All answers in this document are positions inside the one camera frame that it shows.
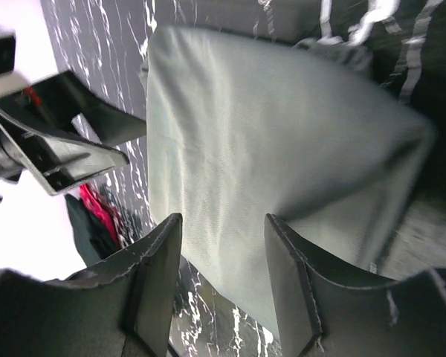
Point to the grey t shirt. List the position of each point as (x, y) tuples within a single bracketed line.
[(238, 128)]

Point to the black folded t shirt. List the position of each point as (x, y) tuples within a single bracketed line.
[(91, 239)]

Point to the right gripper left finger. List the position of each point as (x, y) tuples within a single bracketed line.
[(120, 306)]

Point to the black marble pattern mat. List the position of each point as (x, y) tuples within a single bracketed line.
[(105, 43)]

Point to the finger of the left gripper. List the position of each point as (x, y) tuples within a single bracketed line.
[(60, 98), (58, 160)]

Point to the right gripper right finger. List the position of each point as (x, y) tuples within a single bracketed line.
[(328, 307)]

